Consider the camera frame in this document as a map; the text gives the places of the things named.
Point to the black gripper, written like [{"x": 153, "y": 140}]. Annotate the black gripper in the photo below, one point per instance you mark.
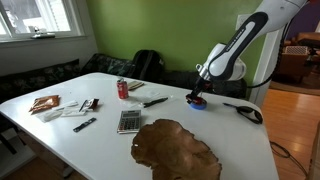
[{"x": 201, "y": 85}]

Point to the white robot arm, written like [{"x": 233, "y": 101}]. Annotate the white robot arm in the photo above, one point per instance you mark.
[{"x": 223, "y": 63}]

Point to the brown wooden bowl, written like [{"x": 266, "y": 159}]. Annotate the brown wooden bowl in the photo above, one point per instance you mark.
[{"x": 173, "y": 153}]

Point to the black pen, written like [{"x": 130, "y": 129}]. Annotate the black pen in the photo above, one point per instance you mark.
[{"x": 151, "y": 103}]

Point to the clear plastic bag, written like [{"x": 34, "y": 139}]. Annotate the clear plastic bag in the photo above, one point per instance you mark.
[{"x": 140, "y": 98}]

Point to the black scissors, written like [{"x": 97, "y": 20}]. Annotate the black scissors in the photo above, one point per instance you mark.
[{"x": 249, "y": 113}]

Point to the black backpack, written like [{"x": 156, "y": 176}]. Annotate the black backpack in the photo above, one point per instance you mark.
[{"x": 147, "y": 65}]

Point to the striped card stack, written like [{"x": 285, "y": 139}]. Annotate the striped card stack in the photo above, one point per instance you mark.
[{"x": 134, "y": 85}]

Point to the silver calculator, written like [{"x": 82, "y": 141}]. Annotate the silver calculator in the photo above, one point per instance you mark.
[{"x": 130, "y": 122}]

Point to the red soda can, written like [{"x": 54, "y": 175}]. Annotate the red soda can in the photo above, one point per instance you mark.
[{"x": 122, "y": 89}]

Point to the dark blue flat stick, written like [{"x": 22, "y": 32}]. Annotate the dark blue flat stick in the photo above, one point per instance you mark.
[{"x": 83, "y": 125}]

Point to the white plastic wrapper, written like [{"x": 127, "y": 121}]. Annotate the white plastic wrapper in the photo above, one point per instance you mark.
[{"x": 48, "y": 116}]

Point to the orange snack packet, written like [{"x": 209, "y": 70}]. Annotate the orange snack packet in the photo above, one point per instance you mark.
[{"x": 44, "y": 103}]

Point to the dark floral bench cushion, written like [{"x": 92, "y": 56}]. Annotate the dark floral bench cushion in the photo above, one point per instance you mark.
[{"x": 18, "y": 84}]

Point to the white wall switch plate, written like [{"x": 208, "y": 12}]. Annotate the white wall switch plate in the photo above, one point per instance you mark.
[{"x": 240, "y": 20}]

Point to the white window frame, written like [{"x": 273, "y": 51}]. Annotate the white window frame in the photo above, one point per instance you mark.
[{"x": 22, "y": 20}]

